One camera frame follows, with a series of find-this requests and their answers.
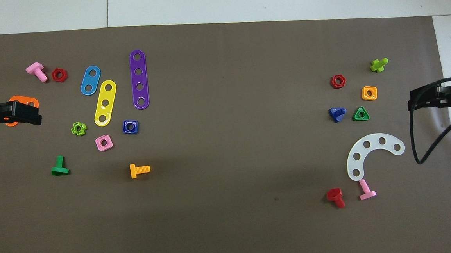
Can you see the blue triangle-head plastic screw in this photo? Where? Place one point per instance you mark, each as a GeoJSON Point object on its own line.
{"type": "Point", "coordinates": [336, 115]}

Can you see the dark blue square plastic nut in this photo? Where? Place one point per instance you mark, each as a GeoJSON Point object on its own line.
{"type": "Point", "coordinates": [125, 132]}

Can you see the pink plastic screw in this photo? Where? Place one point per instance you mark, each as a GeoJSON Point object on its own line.
{"type": "Point", "coordinates": [36, 69]}
{"type": "Point", "coordinates": [364, 186]}

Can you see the red hexagonal plastic nut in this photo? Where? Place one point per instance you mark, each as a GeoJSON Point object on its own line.
{"type": "Point", "coordinates": [54, 74]}
{"type": "Point", "coordinates": [333, 81]}

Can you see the dark green plastic screw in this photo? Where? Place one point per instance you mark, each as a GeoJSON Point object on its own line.
{"type": "Point", "coordinates": [59, 170]}

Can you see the lime cross-head plastic screw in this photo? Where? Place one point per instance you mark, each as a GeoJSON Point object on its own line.
{"type": "Point", "coordinates": [378, 66]}

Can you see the green cross-shaped plastic nut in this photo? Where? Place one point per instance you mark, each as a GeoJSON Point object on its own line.
{"type": "Point", "coordinates": [82, 128]}

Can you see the orange square plastic nut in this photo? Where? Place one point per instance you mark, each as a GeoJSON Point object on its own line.
{"type": "Point", "coordinates": [364, 97]}

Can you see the green triangular plastic nut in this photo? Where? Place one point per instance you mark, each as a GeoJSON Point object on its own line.
{"type": "Point", "coordinates": [356, 117]}

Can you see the pink square plastic nut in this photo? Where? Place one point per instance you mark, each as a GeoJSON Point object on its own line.
{"type": "Point", "coordinates": [109, 145]}

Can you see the red plastic screw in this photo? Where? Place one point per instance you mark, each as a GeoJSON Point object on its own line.
{"type": "Point", "coordinates": [334, 194]}

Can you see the orange plastic screw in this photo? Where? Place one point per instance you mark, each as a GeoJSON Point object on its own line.
{"type": "Point", "coordinates": [142, 170]}

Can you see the orange heart-shaped plastic plate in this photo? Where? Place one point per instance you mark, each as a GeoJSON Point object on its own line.
{"type": "Point", "coordinates": [22, 98]}

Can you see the white curved five-hole plate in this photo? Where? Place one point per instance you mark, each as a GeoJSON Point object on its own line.
{"type": "Point", "coordinates": [374, 141]}

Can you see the blue two-hole plastic plate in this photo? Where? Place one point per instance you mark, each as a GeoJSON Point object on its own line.
{"type": "Point", "coordinates": [90, 80]}

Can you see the yellow three-hole plastic plate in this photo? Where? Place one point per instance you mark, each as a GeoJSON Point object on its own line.
{"type": "Point", "coordinates": [107, 95]}

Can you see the purple four-hole plastic plate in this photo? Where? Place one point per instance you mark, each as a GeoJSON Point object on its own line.
{"type": "Point", "coordinates": [139, 79]}

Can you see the brown table mat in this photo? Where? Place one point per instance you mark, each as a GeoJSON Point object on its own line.
{"type": "Point", "coordinates": [226, 142]}

